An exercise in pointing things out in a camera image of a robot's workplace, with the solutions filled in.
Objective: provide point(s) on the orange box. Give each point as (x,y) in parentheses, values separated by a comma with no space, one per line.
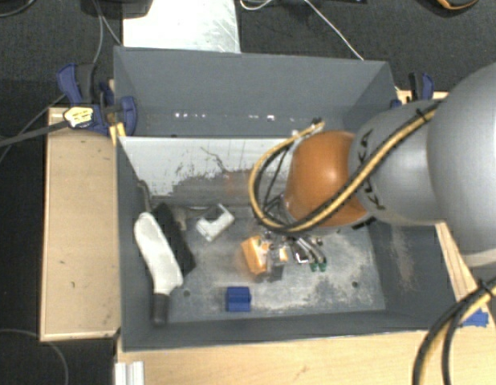
(254,257)

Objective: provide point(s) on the grey metal bin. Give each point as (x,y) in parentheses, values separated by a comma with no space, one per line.
(240,90)

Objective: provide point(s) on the blue block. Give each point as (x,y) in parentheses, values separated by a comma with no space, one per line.
(237,299)

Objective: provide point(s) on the pale wood flat board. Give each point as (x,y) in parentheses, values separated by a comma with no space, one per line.
(81,223)

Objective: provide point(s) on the white plastic block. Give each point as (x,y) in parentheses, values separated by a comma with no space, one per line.
(214,223)

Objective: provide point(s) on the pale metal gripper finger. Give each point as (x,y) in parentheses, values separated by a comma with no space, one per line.
(283,254)
(277,272)

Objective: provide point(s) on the black cylinder on white bracket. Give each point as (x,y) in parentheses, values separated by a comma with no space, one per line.
(361,224)

